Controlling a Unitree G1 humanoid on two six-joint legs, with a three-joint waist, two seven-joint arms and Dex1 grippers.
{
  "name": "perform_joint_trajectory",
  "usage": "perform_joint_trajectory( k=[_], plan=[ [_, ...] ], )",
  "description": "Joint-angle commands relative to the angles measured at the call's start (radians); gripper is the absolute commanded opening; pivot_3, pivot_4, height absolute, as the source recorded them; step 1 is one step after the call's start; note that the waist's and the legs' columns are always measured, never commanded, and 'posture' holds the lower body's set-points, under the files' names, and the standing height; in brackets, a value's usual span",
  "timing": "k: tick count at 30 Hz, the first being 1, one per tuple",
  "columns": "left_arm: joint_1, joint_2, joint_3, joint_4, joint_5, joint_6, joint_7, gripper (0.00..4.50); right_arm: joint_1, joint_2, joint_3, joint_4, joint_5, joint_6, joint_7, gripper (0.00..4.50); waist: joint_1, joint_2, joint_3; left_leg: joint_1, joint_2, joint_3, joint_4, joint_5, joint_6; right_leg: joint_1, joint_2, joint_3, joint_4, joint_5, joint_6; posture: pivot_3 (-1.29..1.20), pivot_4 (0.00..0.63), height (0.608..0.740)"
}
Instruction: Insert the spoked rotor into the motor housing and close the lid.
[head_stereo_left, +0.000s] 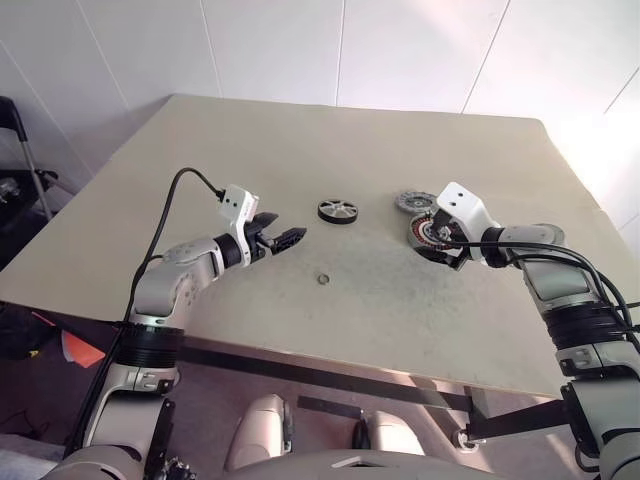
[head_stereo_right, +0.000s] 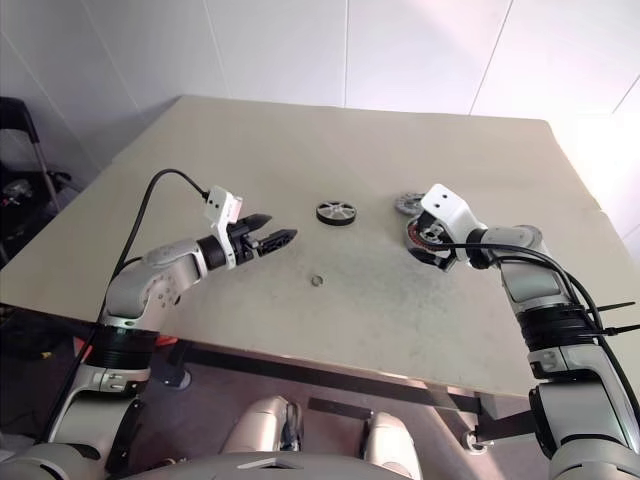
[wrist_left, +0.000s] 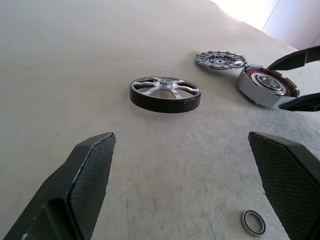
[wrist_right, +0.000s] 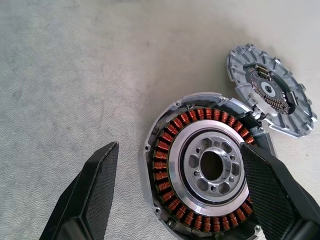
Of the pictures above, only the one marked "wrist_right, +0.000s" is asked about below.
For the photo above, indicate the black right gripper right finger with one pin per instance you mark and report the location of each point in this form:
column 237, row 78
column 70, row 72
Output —
column 275, row 195

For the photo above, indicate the silver ribbed motor cover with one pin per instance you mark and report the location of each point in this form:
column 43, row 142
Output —
column 295, row 110

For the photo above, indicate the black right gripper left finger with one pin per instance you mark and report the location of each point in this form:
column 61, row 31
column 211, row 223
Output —
column 100, row 190

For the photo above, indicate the motor housing with copper windings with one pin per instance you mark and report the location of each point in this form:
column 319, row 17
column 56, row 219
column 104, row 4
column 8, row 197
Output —
column 175, row 162

